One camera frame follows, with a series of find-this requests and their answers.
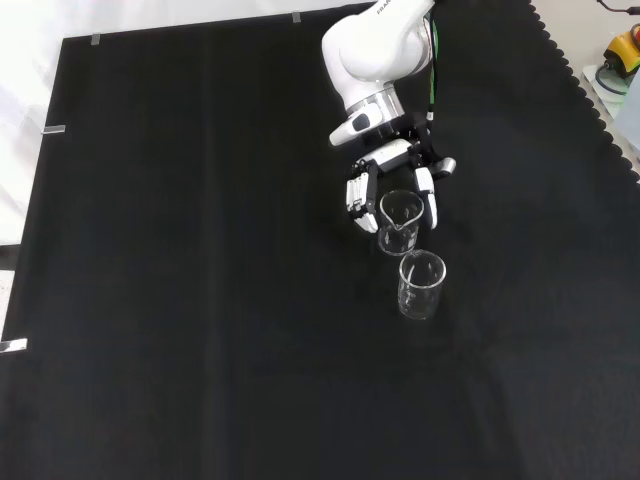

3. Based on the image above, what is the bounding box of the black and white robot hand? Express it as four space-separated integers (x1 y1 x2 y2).
344 114 457 234

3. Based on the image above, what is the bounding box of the clear glass beaker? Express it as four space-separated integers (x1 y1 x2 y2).
378 189 425 257
397 248 448 321

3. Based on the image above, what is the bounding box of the pale board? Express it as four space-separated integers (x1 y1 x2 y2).
580 63 626 120

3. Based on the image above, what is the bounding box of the black bench cloth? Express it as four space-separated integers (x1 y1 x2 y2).
0 0 640 480

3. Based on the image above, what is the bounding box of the pale grey box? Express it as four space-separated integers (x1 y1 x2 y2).
614 74 640 154

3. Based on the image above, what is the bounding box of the yellow stop button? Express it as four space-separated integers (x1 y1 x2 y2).
603 23 640 77

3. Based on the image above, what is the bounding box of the green cable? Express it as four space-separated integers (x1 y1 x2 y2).
426 12 442 122

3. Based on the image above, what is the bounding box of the coiled grey cable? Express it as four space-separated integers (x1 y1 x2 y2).
594 64 629 97

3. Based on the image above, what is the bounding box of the black cable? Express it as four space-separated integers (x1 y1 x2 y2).
594 0 640 16

